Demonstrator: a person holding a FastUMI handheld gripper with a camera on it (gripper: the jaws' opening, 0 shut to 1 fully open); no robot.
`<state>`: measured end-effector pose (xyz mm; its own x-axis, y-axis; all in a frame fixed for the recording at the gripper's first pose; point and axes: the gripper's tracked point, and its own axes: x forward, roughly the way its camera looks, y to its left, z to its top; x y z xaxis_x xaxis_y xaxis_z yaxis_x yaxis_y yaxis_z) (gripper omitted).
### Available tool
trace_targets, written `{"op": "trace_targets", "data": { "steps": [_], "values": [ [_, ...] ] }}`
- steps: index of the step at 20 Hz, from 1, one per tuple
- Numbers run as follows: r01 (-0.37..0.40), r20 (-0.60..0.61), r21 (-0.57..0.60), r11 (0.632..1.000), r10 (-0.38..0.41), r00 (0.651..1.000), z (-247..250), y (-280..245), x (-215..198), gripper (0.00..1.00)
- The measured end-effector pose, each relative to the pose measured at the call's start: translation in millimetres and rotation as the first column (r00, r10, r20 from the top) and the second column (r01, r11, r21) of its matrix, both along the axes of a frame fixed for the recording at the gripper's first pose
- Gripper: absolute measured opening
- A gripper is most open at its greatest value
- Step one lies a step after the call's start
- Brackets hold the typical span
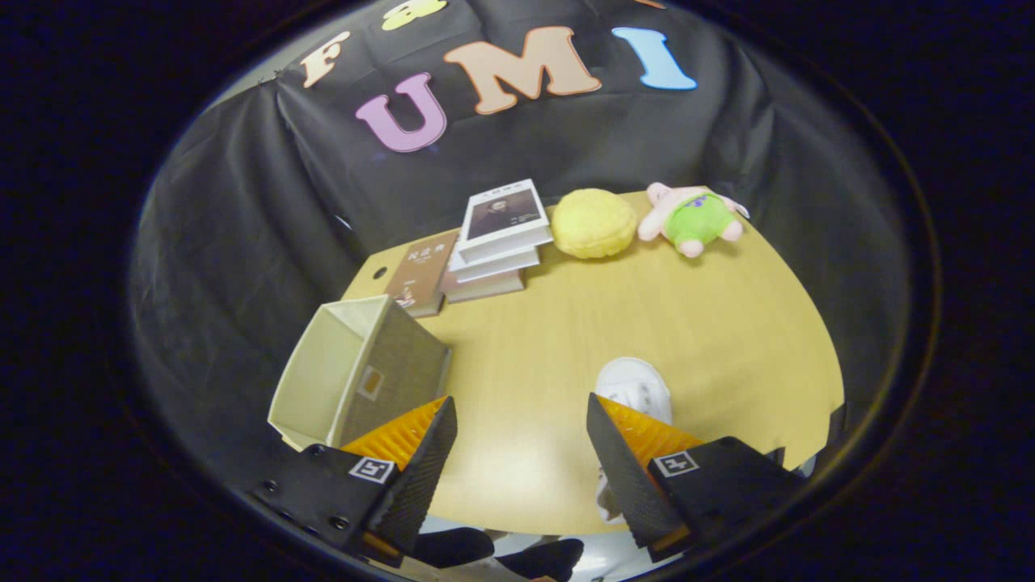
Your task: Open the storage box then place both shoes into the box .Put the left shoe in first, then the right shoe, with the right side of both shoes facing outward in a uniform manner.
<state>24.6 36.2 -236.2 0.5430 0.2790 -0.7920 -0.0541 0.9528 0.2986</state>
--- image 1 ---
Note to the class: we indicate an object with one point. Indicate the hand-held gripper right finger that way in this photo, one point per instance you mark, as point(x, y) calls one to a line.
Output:
point(618, 473)

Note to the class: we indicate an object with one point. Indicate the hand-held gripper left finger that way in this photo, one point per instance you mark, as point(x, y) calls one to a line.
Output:
point(420, 477)

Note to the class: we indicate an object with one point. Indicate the white shoe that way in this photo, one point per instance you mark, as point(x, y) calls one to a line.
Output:
point(639, 384)

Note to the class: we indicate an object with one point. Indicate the grey fabric storage box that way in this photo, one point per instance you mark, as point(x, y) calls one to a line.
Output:
point(404, 364)

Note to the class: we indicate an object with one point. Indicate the thick brown-edged book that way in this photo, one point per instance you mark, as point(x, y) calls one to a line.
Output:
point(485, 288)

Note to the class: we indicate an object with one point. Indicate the brown book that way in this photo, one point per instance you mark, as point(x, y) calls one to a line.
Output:
point(420, 271)

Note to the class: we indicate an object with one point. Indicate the thin white book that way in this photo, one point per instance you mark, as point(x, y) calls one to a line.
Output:
point(497, 267)

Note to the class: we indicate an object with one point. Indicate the yellow plush toy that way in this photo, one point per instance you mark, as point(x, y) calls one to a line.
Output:
point(594, 222)

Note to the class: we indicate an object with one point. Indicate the pink and green plush toy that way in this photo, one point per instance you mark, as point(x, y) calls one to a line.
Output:
point(695, 222)

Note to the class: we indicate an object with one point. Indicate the white book with portrait cover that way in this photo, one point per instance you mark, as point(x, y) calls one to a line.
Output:
point(501, 214)

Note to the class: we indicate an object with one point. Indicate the black backdrop cloth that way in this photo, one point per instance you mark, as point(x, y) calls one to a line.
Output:
point(242, 242)

